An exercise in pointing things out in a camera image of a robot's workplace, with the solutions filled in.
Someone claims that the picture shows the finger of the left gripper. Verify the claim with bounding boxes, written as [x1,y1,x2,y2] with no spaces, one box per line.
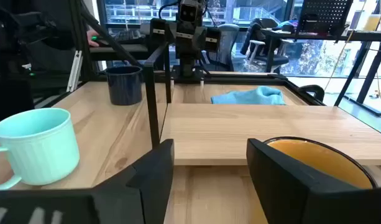
[204,26,222,53]
[149,17,168,53]

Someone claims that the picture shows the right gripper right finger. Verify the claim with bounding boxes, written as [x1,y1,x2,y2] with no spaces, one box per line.
[246,138,381,224]

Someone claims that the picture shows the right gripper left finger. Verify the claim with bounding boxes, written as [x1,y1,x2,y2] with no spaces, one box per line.
[0,139,175,224]

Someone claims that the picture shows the dark navy enamel mug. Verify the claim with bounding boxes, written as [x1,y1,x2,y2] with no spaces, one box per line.
[105,65,144,106]

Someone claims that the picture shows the mint green ribbed mug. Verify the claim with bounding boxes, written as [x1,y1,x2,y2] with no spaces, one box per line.
[0,108,81,191]

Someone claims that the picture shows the grey mesh office chair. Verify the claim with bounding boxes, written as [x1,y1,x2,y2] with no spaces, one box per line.
[208,24,241,72]

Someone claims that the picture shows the black keyboard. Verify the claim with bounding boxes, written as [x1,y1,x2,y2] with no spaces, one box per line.
[108,27,145,43]

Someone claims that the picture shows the black office chair white arms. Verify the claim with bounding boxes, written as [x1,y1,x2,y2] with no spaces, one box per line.
[241,17,290,73]

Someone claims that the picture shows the person's hand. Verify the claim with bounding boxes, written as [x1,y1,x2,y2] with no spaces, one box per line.
[86,29,101,48]

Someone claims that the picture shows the light blue cloth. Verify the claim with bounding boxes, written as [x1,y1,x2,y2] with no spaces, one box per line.
[210,85,287,106]

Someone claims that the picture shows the blue fabric bundle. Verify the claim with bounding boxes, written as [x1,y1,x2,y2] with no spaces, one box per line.
[277,19,298,29]

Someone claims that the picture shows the silver aluminium strut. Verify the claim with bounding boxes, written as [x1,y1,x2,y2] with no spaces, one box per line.
[66,50,83,93]

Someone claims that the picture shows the person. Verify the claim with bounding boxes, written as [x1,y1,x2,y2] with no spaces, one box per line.
[9,0,85,74]

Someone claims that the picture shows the black chair armrest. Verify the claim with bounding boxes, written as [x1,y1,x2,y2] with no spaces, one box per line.
[298,84,326,102]

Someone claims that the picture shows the black perforated pegboard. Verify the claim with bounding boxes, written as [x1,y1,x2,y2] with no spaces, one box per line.
[295,0,354,36]

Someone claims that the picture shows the black desk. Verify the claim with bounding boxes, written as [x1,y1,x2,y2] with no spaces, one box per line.
[260,28,381,117]

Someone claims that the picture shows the yellow container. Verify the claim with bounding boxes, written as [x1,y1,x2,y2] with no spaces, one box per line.
[363,14,381,32]

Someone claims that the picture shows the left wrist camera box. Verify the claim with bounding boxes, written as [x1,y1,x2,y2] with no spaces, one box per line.
[178,0,204,24]

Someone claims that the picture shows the black table edge rail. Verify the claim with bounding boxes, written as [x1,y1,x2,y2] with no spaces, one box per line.
[93,70,326,106]

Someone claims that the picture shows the black rig frame post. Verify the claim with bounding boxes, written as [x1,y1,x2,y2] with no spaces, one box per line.
[68,0,96,82]

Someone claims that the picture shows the yellow hanging cable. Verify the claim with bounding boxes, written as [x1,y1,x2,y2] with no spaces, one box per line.
[323,0,368,91]

